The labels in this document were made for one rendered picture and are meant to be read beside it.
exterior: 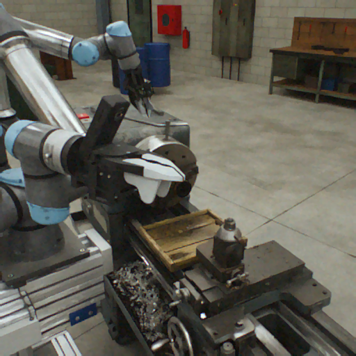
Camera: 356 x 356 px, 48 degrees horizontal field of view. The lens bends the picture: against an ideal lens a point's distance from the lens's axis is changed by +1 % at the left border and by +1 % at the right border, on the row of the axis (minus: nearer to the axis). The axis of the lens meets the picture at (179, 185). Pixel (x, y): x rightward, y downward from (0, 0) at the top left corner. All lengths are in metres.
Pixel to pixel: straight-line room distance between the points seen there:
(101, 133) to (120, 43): 0.86
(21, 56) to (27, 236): 0.46
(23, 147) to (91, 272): 0.60
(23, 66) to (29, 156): 0.25
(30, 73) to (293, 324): 1.06
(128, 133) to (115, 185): 1.22
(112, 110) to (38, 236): 0.59
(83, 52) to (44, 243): 0.60
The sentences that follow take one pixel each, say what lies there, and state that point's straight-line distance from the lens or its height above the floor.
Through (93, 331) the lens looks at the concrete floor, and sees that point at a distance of 2.56.
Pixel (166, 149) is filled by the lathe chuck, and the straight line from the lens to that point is 1.70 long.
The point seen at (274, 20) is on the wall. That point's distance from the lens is 9.17.
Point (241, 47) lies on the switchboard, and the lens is 9.37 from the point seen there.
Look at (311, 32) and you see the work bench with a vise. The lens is 8.66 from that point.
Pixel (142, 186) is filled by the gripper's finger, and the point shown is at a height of 1.55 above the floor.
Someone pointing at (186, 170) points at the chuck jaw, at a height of 1.11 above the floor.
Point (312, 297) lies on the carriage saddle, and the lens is 1.43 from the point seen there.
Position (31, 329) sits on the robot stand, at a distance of 1.11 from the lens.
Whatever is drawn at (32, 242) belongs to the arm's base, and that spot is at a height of 1.22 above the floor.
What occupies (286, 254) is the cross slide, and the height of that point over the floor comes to 0.97.
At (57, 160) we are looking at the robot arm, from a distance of 0.68.
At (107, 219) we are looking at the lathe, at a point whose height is 0.83.
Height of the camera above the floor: 1.80
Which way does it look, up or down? 26 degrees down
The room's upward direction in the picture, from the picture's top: straight up
